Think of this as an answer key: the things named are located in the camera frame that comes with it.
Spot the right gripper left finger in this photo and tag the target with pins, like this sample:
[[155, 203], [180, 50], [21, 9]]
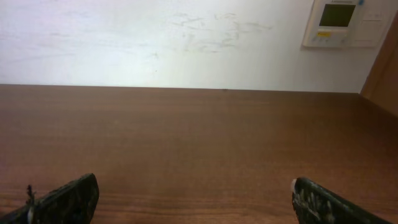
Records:
[[74, 202]]

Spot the wooden side panel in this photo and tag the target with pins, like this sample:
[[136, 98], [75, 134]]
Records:
[[380, 87]]

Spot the white wall control panel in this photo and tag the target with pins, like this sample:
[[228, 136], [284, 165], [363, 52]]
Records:
[[348, 23]]

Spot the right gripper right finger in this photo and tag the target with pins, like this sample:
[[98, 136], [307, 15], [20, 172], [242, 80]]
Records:
[[314, 204]]

